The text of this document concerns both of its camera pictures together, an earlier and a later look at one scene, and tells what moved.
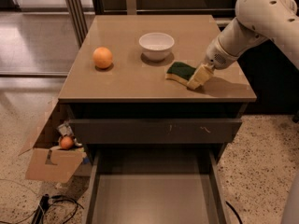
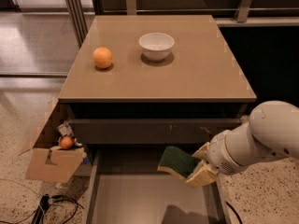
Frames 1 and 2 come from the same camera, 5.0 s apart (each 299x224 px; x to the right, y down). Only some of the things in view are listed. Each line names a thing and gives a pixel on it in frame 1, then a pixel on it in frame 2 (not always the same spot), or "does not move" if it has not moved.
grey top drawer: [154, 132] does not move
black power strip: [42, 207] does not move
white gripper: [217, 57] -> [220, 154]
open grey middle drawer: [156, 187] does not move
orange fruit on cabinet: [103, 57] does not move
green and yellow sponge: [179, 72] -> [177, 161]
